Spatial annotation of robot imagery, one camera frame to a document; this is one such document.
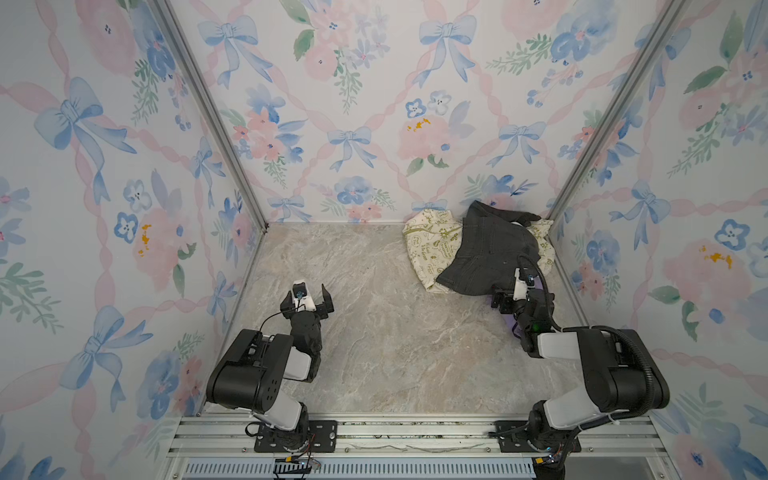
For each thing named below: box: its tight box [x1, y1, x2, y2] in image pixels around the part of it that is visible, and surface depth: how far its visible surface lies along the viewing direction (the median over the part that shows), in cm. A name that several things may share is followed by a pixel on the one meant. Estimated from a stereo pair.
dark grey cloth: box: [436, 200, 541, 296], surface depth 105 cm
